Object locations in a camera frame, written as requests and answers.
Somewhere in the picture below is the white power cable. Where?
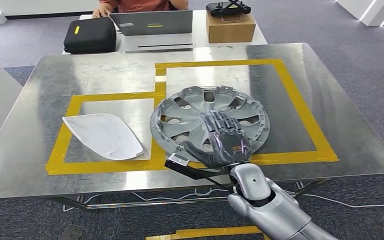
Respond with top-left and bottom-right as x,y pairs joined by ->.
62,187 -> 384,213

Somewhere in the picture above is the grey laptop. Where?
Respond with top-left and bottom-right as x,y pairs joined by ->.
109,9 -> 194,37

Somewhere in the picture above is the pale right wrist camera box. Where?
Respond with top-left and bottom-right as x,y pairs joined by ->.
168,153 -> 191,167

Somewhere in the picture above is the black case yellow label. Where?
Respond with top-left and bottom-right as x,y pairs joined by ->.
63,17 -> 118,55

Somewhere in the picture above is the person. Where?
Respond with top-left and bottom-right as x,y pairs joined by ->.
91,0 -> 190,19

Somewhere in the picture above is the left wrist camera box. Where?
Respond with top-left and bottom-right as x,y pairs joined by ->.
58,224 -> 86,240

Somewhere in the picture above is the grey plastic wheel cover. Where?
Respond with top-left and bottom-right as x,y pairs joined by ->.
149,85 -> 271,163

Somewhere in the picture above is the white lit plinth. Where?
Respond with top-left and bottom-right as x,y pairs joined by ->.
336,0 -> 384,27

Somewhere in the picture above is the brown cardboard box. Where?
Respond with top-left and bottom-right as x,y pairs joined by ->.
205,11 -> 257,44

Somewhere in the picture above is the black right wrist camera bracket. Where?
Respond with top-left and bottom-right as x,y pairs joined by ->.
164,158 -> 243,195

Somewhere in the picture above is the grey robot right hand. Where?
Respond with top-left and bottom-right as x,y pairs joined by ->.
182,109 -> 253,169

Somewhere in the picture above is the white flat box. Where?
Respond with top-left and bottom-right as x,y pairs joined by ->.
115,32 -> 195,53

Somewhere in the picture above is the black remote controller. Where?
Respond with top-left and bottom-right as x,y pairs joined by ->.
205,0 -> 252,18

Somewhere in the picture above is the person's hand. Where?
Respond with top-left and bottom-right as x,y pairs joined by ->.
91,7 -> 112,19

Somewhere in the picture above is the white plastic cover part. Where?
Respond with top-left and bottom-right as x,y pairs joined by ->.
62,113 -> 145,162

